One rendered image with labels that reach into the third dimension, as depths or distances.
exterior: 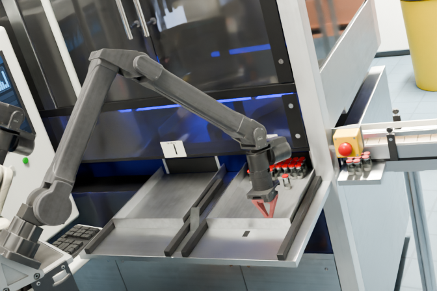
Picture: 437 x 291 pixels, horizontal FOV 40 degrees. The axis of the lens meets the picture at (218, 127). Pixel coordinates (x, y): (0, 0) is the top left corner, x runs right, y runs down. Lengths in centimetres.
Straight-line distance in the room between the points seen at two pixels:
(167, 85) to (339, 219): 77
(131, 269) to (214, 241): 80
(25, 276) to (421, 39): 367
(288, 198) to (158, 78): 60
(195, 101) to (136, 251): 53
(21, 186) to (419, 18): 319
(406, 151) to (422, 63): 279
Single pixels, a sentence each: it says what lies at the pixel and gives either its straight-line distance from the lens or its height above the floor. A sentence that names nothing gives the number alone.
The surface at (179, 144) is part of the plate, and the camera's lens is 200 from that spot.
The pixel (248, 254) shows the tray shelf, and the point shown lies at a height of 88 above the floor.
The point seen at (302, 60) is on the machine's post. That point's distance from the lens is 172.
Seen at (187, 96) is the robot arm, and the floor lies 133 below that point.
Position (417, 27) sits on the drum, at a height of 51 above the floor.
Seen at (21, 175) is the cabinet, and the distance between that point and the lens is 213.
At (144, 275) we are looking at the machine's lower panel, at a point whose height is 47.
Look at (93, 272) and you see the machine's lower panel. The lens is 259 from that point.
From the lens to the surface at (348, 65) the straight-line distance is 213.
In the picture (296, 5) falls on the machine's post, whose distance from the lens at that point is 167.
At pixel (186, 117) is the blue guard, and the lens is 194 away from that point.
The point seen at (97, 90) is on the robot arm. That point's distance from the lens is 139.
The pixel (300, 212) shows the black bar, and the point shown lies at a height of 90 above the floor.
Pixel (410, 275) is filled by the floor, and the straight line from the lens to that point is 287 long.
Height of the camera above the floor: 178
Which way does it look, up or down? 21 degrees down
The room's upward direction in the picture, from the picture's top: 16 degrees counter-clockwise
